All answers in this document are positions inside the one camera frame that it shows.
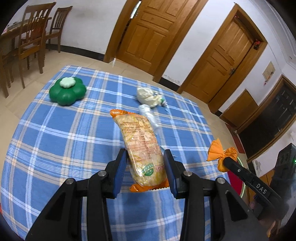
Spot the orange snack bag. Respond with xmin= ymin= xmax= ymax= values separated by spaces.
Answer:
xmin=110 ymin=109 xmax=169 ymax=193

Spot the orange candy wrapper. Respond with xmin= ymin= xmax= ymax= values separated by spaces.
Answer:
xmin=207 ymin=138 xmax=238 ymax=172

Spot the clear plastic bag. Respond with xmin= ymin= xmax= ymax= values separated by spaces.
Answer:
xmin=138 ymin=104 xmax=160 ymax=135

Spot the small green white wrapper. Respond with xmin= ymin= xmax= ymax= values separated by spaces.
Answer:
xmin=161 ymin=98 xmax=167 ymax=107

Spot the blue plaid tablecloth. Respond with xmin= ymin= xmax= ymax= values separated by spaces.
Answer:
xmin=0 ymin=65 xmax=232 ymax=241

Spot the far crumpled cream paper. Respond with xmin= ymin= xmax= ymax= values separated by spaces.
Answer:
xmin=137 ymin=87 xmax=165 ymax=108

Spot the green flower-shaped container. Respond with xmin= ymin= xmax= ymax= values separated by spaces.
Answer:
xmin=49 ymin=77 xmax=86 ymax=106

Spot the low wooden cabinet door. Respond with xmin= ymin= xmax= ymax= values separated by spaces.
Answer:
xmin=220 ymin=89 xmax=258 ymax=128

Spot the right wooden door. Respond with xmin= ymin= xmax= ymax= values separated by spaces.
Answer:
xmin=184 ymin=16 xmax=254 ymax=103

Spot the left wooden door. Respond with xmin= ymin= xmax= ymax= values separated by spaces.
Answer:
xmin=116 ymin=0 xmax=198 ymax=76

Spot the near wooden chair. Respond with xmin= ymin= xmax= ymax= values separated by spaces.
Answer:
xmin=18 ymin=2 xmax=56 ymax=88

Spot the foreground wooden chair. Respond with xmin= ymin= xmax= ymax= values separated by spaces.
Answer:
xmin=1 ymin=51 xmax=14 ymax=98

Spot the far wooden chair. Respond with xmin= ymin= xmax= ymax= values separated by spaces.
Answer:
xmin=46 ymin=6 xmax=73 ymax=53

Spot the wooden dining table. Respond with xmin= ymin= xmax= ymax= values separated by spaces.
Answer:
xmin=1 ymin=25 xmax=21 ymax=60

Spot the wall electrical panel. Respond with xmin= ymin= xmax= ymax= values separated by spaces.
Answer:
xmin=262 ymin=61 xmax=275 ymax=82

